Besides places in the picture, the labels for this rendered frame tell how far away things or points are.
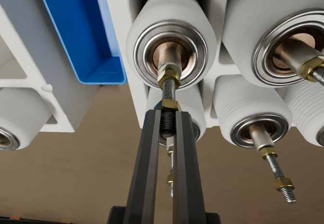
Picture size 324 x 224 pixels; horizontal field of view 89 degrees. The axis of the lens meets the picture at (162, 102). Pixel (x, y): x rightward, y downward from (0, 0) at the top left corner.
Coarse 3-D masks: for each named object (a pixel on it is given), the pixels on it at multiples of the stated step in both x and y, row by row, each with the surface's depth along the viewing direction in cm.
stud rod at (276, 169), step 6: (270, 156) 20; (270, 162) 20; (276, 162) 19; (270, 168) 20; (276, 168) 19; (276, 174) 19; (282, 174) 18; (282, 192) 18; (288, 192) 17; (288, 198) 17; (294, 198) 16
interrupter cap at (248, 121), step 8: (264, 112) 21; (272, 112) 21; (240, 120) 22; (248, 120) 22; (256, 120) 22; (264, 120) 22; (272, 120) 22; (280, 120) 22; (232, 128) 23; (240, 128) 23; (248, 128) 23; (272, 128) 23; (280, 128) 22; (288, 128) 22; (232, 136) 24; (240, 136) 24; (248, 136) 24; (272, 136) 24; (280, 136) 24; (240, 144) 25; (248, 144) 25
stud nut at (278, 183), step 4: (276, 180) 18; (280, 180) 18; (284, 180) 17; (288, 180) 17; (276, 184) 18; (280, 184) 17; (284, 184) 17; (288, 184) 17; (292, 184) 17; (276, 188) 18; (280, 188) 18; (292, 188) 17
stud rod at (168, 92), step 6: (168, 84) 13; (174, 84) 13; (162, 90) 13; (168, 90) 12; (174, 90) 12; (162, 96) 12; (168, 96) 12; (174, 96) 12; (162, 114) 10; (168, 114) 10; (174, 114) 11; (162, 120) 10; (168, 120) 10; (174, 120) 10; (162, 126) 10; (168, 126) 9; (174, 126) 10; (162, 132) 10; (168, 132) 10; (174, 132) 10
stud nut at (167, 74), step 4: (164, 72) 13; (168, 72) 13; (172, 72) 13; (176, 72) 13; (160, 76) 14; (164, 76) 13; (168, 76) 13; (172, 76) 13; (176, 76) 13; (160, 80) 13; (176, 80) 13; (180, 80) 14; (160, 84) 14; (176, 84) 14; (180, 84) 14; (176, 88) 14
